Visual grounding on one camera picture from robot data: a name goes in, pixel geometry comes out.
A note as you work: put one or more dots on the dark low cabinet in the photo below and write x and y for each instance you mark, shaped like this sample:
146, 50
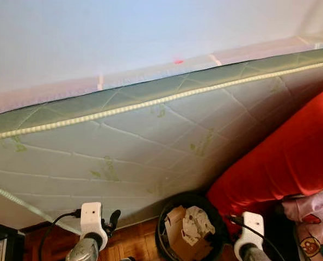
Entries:
1, 234

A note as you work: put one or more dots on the pink cartoon print blanket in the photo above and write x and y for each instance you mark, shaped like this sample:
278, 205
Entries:
314, 228

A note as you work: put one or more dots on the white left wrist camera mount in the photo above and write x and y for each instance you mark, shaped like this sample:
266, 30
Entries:
92, 217

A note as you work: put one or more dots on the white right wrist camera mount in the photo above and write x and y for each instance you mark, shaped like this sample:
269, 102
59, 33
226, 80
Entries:
252, 228

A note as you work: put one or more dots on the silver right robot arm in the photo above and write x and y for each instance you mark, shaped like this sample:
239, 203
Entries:
254, 254

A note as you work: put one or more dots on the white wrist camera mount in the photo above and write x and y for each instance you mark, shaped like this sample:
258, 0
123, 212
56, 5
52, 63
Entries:
252, 228
92, 217

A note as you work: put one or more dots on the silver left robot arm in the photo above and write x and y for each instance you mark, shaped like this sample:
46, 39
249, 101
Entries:
84, 251

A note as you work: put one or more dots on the brown cardboard piece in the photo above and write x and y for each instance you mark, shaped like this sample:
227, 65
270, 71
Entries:
178, 242

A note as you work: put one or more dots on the black round trash bin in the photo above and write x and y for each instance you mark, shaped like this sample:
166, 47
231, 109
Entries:
190, 197

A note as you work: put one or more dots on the pink striped thin mattress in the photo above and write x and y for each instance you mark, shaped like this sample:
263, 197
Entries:
69, 89

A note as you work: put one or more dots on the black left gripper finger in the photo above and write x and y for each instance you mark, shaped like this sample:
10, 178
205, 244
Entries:
115, 217

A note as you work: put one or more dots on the crumpled white paper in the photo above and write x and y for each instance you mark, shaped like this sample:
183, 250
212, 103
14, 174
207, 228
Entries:
197, 225

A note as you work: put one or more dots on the large red cushion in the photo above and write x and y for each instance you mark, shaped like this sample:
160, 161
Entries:
286, 152

